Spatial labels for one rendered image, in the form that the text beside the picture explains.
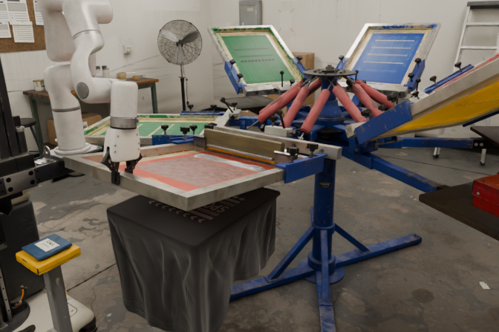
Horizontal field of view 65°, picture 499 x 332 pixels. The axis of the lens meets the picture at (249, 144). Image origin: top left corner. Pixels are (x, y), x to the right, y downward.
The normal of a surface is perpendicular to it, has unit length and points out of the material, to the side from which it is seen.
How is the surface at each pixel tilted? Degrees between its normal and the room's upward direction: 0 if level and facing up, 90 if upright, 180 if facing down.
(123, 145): 92
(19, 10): 88
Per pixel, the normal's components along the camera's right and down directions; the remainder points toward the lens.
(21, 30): 0.81, 0.14
